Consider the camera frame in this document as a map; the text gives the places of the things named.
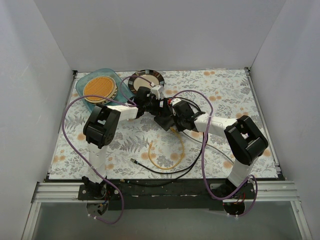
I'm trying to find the black network switch box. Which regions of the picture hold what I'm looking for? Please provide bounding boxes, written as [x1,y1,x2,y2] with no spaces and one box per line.
[153,116,175,131]

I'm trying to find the yellow ethernet cable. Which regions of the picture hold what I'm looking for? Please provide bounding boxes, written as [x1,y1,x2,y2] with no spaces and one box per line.
[148,126,186,173]

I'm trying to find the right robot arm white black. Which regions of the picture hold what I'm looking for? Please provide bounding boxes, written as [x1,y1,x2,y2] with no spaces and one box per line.
[171,98,269,201]

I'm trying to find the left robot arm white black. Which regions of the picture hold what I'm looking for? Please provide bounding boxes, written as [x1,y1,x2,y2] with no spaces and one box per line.
[82,85,174,200]

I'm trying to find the floral tablecloth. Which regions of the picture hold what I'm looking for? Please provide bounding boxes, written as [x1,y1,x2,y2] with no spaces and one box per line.
[48,69,264,180]

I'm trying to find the dark rimmed ceramic plate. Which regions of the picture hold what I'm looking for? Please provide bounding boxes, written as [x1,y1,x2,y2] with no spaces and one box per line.
[127,69,165,95]

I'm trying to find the blue plastic tray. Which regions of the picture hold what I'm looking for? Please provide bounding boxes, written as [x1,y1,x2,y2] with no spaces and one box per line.
[75,68,134,103]

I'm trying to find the orange woven round plate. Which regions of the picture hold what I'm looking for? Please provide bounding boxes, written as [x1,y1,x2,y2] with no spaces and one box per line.
[83,76,118,104]

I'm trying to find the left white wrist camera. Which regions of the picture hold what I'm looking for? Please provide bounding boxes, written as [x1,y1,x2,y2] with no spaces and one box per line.
[150,85,164,100]

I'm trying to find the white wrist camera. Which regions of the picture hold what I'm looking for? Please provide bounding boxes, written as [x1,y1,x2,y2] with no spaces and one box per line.
[150,85,164,100]
[168,98,182,107]

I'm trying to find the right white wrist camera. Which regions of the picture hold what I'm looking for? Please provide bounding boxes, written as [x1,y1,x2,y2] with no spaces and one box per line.
[168,98,182,107]

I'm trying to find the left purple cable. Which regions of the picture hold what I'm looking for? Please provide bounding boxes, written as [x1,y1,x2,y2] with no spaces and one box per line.
[61,76,157,225]

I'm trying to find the purple cable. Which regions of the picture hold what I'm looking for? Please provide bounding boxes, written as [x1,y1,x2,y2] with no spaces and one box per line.
[172,89,258,217]
[61,76,157,225]

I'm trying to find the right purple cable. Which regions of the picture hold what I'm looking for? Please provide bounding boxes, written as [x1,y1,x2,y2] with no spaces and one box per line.
[172,89,258,217]

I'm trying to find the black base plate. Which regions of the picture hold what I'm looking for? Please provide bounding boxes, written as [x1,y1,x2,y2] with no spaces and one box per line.
[77,177,255,215]

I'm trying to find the aluminium frame rail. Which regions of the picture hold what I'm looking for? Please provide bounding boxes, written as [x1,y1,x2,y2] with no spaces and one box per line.
[32,179,300,203]

